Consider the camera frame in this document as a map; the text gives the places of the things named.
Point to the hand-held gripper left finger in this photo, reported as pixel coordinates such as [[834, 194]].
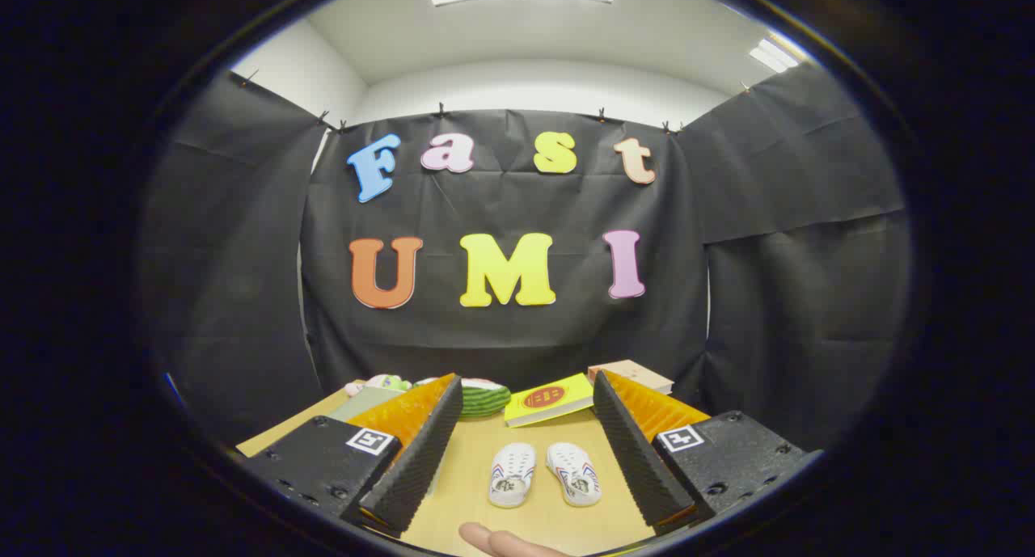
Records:
[[420, 460]]

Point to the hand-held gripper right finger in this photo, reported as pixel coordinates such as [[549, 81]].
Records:
[[639, 460]]

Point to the white canvas shoe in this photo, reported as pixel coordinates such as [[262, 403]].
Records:
[[574, 474], [512, 474]]

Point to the beige fabric storage box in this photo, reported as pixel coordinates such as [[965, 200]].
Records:
[[364, 402]]

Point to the tan book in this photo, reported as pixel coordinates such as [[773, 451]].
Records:
[[631, 373]]

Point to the pink and green plush toy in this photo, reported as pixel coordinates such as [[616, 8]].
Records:
[[380, 381]]

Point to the watermelon slice plush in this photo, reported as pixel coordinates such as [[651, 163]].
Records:
[[487, 401]]

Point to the yellow book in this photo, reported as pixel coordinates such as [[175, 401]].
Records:
[[548, 398]]

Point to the black backdrop cloth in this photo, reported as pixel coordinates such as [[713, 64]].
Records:
[[501, 201]]

